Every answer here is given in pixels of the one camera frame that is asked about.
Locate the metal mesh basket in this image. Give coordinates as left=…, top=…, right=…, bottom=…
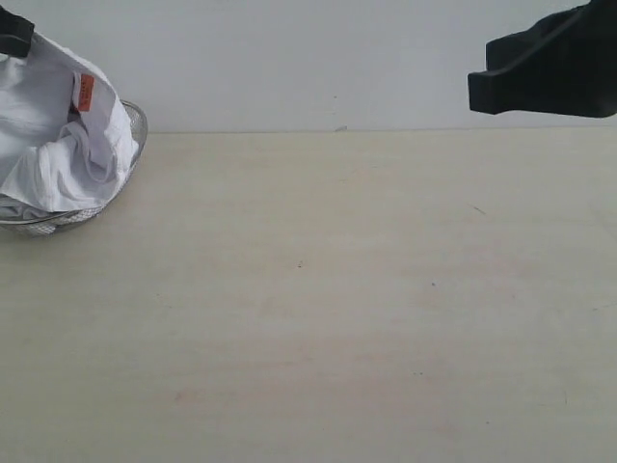
left=1, top=99, right=148, bottom=236

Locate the white printed t-shirt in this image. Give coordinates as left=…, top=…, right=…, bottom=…
left=1, top=34, right=139, bottom=212

